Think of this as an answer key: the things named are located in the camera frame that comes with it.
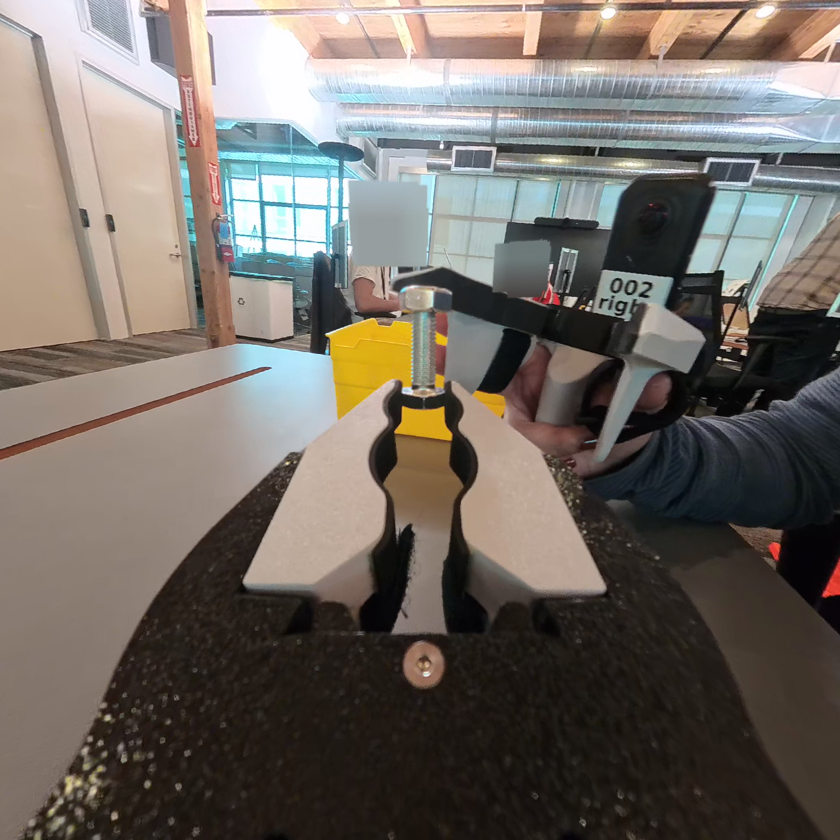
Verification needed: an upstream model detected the beige door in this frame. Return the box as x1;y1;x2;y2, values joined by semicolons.
79;59;198;339
0;16;99;352

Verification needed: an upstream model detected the black wall speaker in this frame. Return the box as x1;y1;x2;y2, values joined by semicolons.
146;14;177;67

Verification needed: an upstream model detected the person's right hand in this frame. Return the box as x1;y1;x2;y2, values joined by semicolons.
502;344;680;479

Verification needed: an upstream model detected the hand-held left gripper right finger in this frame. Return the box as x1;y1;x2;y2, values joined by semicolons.
445;379;609;611

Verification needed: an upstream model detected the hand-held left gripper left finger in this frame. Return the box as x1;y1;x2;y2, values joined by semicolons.
241;379;403;621

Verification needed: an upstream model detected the white recycling bin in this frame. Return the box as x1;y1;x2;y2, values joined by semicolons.
228;272;295;344

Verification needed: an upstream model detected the person's right forearm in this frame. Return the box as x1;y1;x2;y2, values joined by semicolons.
577;367;840;531

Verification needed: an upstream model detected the steel hex bolt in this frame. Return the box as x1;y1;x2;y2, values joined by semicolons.
397;285;455;389

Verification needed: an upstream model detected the yellow plastic bin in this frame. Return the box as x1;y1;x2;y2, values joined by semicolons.
326;317;508;442

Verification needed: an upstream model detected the large black screen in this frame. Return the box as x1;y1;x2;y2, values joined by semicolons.
504;220;621;296

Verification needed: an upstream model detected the long red sign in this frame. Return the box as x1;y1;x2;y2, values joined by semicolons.
179;74;200;149

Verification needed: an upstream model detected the black floor lamp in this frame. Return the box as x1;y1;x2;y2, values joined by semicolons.
318;140;366;290

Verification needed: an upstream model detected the white wall vent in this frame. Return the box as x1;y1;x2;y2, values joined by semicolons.
82;0;140;61

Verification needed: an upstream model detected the black office chair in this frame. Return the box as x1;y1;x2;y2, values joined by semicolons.
310;251;357;355

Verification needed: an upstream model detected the silver air duct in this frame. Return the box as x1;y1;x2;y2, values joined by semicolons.
427;148;840;193
336;104;840;147
305;56;840;107

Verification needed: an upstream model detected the wooden support post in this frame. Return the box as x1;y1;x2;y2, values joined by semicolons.
167;0;237;349

